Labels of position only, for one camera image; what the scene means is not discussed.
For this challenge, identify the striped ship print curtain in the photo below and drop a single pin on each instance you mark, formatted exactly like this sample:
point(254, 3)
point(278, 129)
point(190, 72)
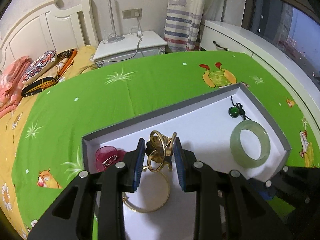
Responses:
point(183, 24)

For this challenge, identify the grey shallow box tray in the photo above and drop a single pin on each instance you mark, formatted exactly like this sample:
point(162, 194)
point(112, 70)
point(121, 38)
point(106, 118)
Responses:
point(203, 127)

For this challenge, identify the wall power socket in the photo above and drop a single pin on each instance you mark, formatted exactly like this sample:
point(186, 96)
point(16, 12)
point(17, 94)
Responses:
point(132, 13)

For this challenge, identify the gold ring scarf clip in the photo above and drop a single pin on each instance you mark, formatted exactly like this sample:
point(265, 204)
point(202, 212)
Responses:
point(159, 150)

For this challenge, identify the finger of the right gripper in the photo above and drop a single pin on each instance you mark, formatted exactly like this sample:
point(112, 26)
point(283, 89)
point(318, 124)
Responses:
point(294, 185)

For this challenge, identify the patterned embroidered pillow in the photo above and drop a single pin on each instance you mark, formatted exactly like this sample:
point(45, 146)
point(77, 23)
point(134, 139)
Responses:
point(37, 68)

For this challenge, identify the green cartoon print cloth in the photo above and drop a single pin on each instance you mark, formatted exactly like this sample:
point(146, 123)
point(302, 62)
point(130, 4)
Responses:
point(51, 123)

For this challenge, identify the white window bench cabinet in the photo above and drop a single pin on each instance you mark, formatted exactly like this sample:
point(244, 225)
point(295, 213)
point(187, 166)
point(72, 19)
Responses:
point(222, 36)

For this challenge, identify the pale green jade bangle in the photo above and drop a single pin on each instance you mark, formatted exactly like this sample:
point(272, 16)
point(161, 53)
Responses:
point(250, 144)

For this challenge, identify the folded pink quilt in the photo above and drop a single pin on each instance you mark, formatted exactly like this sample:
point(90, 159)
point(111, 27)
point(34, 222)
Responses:
point(11, 84)

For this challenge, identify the white bed headboard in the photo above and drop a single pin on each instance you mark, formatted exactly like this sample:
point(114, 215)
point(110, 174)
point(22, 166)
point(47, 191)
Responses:
point(47, 27)

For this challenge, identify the yellow daisy bedspread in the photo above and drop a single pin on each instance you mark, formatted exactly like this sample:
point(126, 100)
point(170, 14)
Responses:
point(12, 125)

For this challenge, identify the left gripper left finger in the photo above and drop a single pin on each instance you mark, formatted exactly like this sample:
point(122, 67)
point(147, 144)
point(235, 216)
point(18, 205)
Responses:
point(71, 215)

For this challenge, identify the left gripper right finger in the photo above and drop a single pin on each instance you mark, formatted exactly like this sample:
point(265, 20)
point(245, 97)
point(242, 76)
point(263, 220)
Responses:
point(227, 205)

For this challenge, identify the white charger with cable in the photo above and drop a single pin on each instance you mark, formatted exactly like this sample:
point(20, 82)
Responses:
point(120, 51)

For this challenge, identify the white nightstand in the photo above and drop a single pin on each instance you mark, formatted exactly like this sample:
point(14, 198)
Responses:
point(152, 44)

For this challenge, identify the white desk lamp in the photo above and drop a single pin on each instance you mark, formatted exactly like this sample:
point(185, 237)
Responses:
point(113, 37)

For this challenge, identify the red rose brooch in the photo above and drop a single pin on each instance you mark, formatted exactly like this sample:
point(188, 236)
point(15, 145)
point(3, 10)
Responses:
point(107, 156)

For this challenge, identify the gold bangle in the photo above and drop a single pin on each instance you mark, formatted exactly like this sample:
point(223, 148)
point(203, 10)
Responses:
point(151, 195)

